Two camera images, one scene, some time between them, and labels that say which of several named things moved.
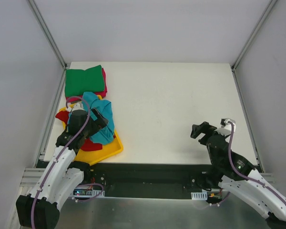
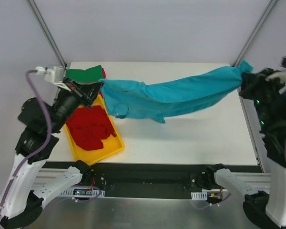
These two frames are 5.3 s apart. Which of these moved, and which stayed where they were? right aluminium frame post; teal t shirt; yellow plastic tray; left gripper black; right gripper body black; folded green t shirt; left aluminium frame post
Moved: right gripper body black; left gripper black; teal t shirt
Stayed: folded green t shirt; left aluminium frame post; right aluminium frame post; yellow plastic tray
